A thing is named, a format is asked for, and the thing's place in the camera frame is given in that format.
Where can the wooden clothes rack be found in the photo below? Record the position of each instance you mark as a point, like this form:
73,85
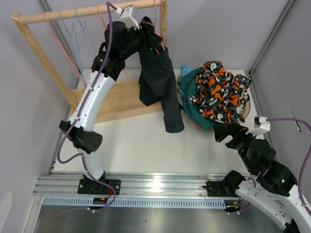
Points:
122,99

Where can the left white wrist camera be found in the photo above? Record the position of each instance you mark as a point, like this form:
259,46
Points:
127,16

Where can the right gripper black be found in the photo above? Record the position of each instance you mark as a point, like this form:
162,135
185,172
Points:
233,129

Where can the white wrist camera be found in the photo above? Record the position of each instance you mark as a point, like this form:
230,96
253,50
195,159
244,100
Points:
261,126
127,16

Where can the pink hanger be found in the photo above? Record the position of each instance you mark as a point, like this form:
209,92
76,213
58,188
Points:
105,27
53,35
156,28

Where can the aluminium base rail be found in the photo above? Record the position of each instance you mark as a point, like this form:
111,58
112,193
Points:
136,190

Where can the light blue shorts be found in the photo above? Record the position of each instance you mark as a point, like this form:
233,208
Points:
186,82

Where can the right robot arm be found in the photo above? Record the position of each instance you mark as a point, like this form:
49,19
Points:
290,212

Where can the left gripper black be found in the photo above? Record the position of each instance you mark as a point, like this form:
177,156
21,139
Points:
150,41

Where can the pink translucent plastic basin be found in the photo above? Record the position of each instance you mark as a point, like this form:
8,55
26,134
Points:
245,111

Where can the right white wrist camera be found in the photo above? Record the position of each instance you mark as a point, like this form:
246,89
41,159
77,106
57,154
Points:
261,126

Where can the light blue hanger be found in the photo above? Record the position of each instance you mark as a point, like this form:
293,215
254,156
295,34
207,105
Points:
73,36
86,33

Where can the orange camouflage shorts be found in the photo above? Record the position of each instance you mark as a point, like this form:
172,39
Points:
220,96

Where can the black shorts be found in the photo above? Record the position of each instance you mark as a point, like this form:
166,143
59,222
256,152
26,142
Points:
158,84

